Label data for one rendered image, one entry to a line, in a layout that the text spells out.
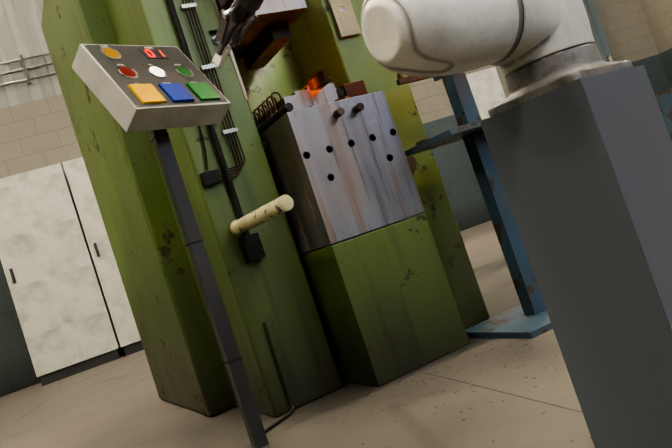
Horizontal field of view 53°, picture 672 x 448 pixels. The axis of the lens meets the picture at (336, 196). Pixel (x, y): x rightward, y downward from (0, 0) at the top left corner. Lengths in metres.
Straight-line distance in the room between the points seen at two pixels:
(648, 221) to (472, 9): 0.41
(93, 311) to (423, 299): 5.45
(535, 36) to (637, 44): 10.24
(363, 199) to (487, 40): 1.25
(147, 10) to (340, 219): 0.94
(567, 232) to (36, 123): 7.57
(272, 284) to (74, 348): 5.28
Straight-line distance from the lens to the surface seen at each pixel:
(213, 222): 2.24
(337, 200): 2.18
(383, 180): 2.28
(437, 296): 2.32
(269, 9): 2.38
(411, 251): 2.29
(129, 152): 2.69
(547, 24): 1.13
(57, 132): 8.31
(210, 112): 2.00
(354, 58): 2.61
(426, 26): 0.98
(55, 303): 7.43
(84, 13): 2.85
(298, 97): 2.29
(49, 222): 7.48
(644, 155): 1.16
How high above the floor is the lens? 0.50
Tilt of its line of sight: 3 degrees up
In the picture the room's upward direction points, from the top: 19 degrees counter-clockwise
